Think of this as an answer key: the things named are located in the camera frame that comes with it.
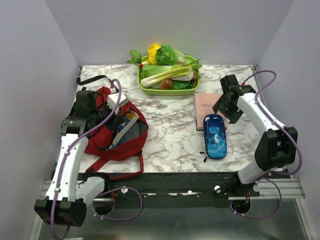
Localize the orange treehouse children's book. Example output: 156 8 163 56
112 110 139 144

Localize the blue dinosaur pencil case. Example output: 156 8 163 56
203 114 227 160

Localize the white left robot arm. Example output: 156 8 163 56
34 89 128 228

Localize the toy celery stalk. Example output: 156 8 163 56
139 60 203 88

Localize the red student backpack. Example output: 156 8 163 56
84 101 149 180

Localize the teal notebook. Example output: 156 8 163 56
107 143 118 150

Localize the brown toy mushroom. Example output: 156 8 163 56
159 78 173 90

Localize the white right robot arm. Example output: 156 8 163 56
212 74 301 196

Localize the aluminium frame rail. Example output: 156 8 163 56
39 178 307 201

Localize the yellow toy flower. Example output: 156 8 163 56
147 43 161 65

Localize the green leafy sprig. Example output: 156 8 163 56
126 49 142 66

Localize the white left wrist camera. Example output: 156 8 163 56
107 86 128 114

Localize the green plastic tray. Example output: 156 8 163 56
137 56 201 97

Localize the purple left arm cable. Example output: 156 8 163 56
49 78 144 240

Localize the green toy lettuce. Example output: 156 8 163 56
155 43 185 66

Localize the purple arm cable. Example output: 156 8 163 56
229 70 304 220
49 78 144 240

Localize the pink book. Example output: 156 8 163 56
194 92 222 131

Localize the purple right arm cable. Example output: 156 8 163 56
229 70 304 220

